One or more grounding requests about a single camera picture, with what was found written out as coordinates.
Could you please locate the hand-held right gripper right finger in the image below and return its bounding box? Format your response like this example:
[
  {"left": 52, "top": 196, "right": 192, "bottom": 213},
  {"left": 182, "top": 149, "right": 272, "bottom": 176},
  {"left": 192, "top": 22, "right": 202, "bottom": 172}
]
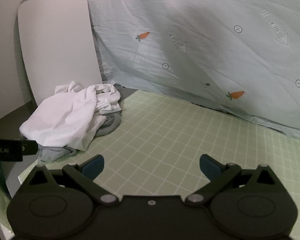
[{"left": 186, "top": 154, "right": 278, "bottom": 207}]

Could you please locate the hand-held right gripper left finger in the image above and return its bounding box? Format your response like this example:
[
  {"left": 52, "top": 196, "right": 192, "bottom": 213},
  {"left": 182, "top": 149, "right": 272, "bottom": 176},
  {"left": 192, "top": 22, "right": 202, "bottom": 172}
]
[{"left": 27, "top": 154, "right": 119, "bottom": 207}]

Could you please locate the white garment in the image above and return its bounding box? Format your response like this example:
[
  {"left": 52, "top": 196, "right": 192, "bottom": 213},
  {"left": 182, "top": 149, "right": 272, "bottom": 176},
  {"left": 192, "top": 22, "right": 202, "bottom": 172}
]
[{"left": 19, "top": 81, "right": 122, "bottom": 151}]

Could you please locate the grey garment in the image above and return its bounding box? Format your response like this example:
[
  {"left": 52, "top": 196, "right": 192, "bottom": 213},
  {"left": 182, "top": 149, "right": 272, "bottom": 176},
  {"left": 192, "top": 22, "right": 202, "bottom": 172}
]
[{"left": 37, "top": 112, "right": 122, "bottom": 164}]

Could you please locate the green checked mat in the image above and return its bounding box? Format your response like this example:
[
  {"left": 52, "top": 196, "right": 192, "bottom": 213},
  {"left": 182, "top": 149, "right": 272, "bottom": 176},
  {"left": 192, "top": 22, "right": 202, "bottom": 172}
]
[{"left": 17, "top": 90, "right": 300, "bottom": 240}]

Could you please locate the carrot print light blue blanket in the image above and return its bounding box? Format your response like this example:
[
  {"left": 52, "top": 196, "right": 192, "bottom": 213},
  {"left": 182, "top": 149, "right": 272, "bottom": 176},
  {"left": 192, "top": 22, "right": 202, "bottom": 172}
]
[{"left": 31, "top": 0, "right": 300, "bottom": 138}]

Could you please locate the white board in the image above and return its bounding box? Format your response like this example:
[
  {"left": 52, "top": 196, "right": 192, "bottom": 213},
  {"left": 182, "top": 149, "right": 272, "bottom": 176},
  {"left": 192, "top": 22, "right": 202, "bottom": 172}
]
[{"left": 17, "top": 0, "right": 103, "bottom": 105}]

